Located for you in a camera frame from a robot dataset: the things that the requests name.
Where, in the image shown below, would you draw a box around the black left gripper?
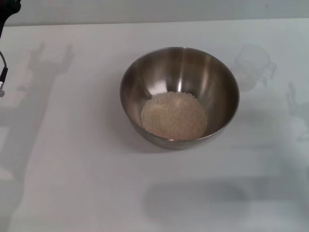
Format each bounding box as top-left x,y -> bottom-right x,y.
0,0 -> 22,40

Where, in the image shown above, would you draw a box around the stainless steel mixing bowl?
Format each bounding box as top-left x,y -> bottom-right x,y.
119,46 -> 240,151

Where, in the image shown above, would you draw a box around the white rice grains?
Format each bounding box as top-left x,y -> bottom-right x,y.
140,91 -> 209,141

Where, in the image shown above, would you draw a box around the clear plastic measuring cup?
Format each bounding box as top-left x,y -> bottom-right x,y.
235,44 -> 278,93

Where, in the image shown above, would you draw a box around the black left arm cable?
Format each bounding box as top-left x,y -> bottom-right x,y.
0,50 -> 9,97

